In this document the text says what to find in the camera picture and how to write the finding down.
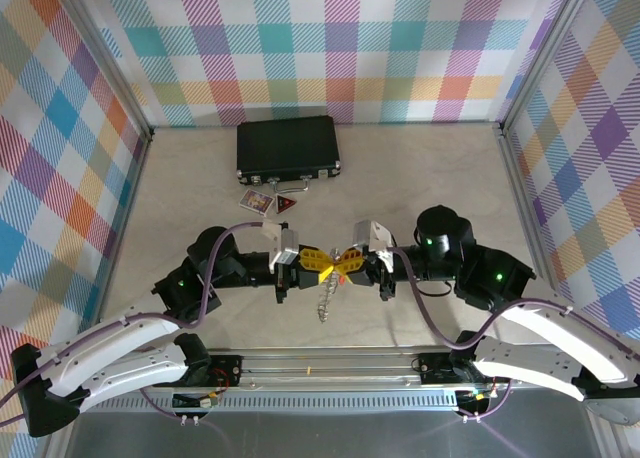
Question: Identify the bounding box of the small picture card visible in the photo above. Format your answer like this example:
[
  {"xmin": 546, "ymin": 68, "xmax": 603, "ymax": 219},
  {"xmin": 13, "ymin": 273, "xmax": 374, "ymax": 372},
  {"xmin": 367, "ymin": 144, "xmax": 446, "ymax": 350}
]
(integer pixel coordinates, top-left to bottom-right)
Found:
[{"xmin": 238, "ymin": 188, "xmax": 275, "ymax": 213}]

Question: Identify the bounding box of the perforated metal strip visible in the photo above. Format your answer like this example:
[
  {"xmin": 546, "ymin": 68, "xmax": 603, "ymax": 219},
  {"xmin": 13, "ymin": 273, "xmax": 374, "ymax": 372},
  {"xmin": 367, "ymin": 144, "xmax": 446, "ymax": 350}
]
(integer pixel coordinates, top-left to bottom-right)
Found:
[{"xmin": 79, "ymin": 395, "xmax": 461, "ymax": 414}]

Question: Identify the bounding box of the black red triangular card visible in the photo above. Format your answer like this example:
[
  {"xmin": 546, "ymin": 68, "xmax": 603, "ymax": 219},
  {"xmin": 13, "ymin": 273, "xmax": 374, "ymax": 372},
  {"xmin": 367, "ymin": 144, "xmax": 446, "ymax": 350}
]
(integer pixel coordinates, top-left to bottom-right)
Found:
[{"xmin": 272, "ymin": 193, "xmax": 297, "ymax": 217}]

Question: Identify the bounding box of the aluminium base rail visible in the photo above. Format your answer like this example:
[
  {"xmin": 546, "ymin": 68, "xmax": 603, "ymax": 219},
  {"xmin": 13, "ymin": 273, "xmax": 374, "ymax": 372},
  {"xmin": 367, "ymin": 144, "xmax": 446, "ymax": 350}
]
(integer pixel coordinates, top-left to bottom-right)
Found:
[{"xmin": 49, "ymin": 347, "xmax": 606, "ymax": 394}]

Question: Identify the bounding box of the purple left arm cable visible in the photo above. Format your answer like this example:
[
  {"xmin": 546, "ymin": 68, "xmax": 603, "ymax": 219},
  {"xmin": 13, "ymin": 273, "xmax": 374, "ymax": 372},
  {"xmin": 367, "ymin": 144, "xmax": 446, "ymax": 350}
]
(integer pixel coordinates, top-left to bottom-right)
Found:
[{"xmin": 0, "ymin": 220, "xmax": 266, "ymax": 427}]

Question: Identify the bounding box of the black case with metal handle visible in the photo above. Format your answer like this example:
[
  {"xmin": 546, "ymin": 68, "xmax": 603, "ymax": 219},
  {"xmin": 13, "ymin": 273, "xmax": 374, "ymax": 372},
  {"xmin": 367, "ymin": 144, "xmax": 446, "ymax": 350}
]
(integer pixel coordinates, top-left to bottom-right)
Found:
[{"xmin": 235, "ymin": 115, "xmax": 344, "ymax": 193}]

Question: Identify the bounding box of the aluminium side rail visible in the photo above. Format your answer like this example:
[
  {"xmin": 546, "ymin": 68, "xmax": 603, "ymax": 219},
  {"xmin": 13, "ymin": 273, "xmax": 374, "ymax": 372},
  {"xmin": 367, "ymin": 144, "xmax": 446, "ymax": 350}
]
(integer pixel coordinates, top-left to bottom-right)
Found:
[
  {"xmin": 94, "ymin": 132, "xmax": 154, "ymax": 329},
  {"xmin": 497, "ymin": 122, "xmax": 576, "ymax": 347}
]

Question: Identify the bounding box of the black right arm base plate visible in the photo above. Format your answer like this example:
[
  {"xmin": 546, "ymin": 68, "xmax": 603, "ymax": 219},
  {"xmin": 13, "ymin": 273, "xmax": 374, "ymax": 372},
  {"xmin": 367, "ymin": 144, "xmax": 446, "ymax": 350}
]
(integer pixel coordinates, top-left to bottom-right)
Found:
[{"xmin": 417, "ymin": 351, "xmax": 511, "ymax": 385}]

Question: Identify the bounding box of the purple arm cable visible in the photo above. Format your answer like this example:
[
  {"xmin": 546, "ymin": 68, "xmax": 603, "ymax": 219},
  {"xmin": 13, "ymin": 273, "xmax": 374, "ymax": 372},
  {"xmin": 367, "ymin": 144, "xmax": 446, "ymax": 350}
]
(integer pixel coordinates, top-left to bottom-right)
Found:
[
  {"xmin": 388, "ymin": 246, "xmax": 640, "ymax": 424},
  {"xmin": 0, "ymin": 220, "xmax": 266, "ymax": 427}
]

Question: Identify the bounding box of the grey metal panel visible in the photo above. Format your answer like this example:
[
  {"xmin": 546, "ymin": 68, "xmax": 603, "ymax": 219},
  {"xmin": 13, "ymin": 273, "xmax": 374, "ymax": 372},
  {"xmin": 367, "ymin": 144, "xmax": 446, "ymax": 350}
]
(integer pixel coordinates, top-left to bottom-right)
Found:
[{"xmin": 47, "ymin": 410, "xmax": 621, "ymax": 458}]

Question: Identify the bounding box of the small circuit board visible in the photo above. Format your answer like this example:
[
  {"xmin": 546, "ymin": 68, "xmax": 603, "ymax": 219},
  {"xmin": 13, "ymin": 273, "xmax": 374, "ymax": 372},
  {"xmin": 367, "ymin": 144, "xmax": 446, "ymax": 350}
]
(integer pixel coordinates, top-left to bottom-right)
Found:
[
  {"xmin": 458, "ymin": 386, "xmax": 497, "ymax": 403},
  {"xmin": 172, "ymin": 391, "xmax": 222, "ymax": 410}
]

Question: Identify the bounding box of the silver metal keyring chain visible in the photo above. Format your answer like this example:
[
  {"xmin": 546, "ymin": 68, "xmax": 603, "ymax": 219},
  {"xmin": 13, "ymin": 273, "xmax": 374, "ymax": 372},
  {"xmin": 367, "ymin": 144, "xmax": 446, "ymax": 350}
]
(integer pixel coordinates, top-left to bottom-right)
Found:
[{"xmin": 313, "ymin": 246, "xmax": 347, "ymax": 325}]

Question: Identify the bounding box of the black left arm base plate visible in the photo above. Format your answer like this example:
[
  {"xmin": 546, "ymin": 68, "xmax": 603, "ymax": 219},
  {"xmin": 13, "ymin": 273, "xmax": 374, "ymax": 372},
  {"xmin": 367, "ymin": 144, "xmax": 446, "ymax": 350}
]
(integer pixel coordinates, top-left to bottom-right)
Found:
[{"xmin": 152, "ymin": 353, "xmax": 245, "ymax": 388}]

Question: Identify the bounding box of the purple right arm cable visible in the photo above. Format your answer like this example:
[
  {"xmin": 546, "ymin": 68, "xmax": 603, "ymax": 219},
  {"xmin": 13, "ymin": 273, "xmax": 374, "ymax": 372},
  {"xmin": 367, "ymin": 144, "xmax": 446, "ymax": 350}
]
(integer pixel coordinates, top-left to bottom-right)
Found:
[{"xmin": 388, "ymin": 246, "xmax": 640, "ymax": 424}]

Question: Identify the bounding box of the aluminium frame post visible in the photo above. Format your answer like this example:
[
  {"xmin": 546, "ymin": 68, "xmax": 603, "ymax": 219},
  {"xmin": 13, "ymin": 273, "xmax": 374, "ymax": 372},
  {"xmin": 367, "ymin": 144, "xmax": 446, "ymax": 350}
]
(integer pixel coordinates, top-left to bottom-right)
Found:
[
  {"xmin": 59, "ymin": 0, "xmax": 154, "ymax": 144},
  {"xmin": 497, "ymin": 0, "xmax": 601, "ymax": 137}
]

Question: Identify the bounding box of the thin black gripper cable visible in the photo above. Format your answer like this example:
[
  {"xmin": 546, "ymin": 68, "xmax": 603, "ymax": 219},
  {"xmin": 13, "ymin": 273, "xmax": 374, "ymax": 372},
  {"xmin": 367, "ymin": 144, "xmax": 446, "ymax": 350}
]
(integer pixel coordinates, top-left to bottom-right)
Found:
[{"xmin": 414, "ymin": 277, "xmax": 454, "ymax": 299}]

